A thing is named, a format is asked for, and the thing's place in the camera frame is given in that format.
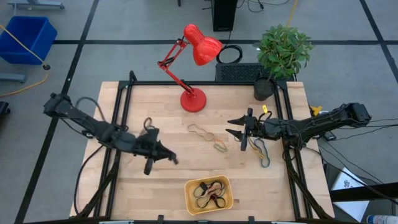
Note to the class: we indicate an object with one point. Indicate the yellow connector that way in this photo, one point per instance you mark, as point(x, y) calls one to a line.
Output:
point(316, 109)

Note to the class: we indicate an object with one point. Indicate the dark brown rubber band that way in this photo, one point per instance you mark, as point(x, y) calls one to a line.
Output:
point(202, 186)

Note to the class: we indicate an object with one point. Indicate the grey stand foot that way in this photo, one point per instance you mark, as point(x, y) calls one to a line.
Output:
point(37, 4)
point(12, 77)

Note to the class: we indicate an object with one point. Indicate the white plastic bottle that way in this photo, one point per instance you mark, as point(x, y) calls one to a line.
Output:
point(384, 219)

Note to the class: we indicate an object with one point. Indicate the black power adapter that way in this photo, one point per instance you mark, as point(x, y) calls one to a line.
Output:
point(329, 136)

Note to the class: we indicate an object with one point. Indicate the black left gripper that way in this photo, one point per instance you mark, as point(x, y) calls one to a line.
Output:
point(150, 146)

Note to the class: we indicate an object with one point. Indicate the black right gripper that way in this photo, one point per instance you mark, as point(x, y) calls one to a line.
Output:
point(264, 129)

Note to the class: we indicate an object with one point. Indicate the grey-blue rubber band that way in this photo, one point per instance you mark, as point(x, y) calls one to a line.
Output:
point(268, 161)

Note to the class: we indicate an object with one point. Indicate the black computer tower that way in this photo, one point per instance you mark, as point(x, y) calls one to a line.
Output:
point(224, 15)

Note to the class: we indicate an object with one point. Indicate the green rubber band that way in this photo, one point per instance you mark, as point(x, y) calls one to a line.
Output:
point(223, 150)

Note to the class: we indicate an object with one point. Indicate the black bar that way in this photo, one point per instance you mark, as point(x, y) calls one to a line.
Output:
point(367, 192)

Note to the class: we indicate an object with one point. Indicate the yellow plastic bin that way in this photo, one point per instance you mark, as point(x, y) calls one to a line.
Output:
point(190, 208)

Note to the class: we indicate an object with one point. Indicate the blue plastic floor bin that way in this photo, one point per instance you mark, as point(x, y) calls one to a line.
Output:
point(28, 37)

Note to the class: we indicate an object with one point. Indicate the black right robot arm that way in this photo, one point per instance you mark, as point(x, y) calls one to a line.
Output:
point(326, 119)

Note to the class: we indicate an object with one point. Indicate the black perforated case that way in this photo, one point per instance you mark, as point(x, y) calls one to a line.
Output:
point(236, 72)

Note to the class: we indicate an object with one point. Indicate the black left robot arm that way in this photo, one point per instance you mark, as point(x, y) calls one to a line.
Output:
point(77, 116)

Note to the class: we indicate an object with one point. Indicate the thin red rubber band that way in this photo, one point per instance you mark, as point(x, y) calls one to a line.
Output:
point(213, 194)

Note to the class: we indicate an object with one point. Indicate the black floor object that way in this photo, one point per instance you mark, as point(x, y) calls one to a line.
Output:
point(3, 110)

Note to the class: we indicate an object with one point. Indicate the red desk lamp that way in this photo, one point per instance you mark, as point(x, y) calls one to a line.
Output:
point(192, 101)

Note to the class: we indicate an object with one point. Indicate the green potted plant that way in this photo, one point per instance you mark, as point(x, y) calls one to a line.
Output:
point(281, 51)

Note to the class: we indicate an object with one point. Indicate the tan rubber band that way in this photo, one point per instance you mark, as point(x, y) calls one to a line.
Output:
point(188, 127)

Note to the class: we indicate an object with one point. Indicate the black aluminium table frame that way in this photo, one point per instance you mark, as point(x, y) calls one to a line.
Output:
point(199, 83)

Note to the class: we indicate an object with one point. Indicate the white printed paper box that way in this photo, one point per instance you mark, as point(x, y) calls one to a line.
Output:
point(348, 186)

